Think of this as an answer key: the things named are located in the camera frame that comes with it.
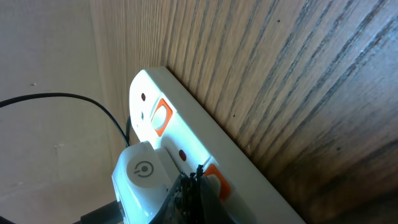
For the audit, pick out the white power strip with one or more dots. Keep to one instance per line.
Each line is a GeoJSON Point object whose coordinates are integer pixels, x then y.
{"type": "Point", "coordinates": [167, 116]}

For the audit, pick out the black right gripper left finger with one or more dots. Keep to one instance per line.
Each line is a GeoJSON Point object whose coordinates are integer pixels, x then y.
{"type": "Point", "coordinates": [177, 205]}

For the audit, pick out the white charger plug adapter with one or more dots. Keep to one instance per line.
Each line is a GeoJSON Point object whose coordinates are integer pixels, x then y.
{"type": "Point", "coordinates": [142, 179]}

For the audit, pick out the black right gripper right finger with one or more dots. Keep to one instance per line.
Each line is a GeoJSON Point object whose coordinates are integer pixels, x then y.
{"type": "Point", "coordinates": [211, 202]}

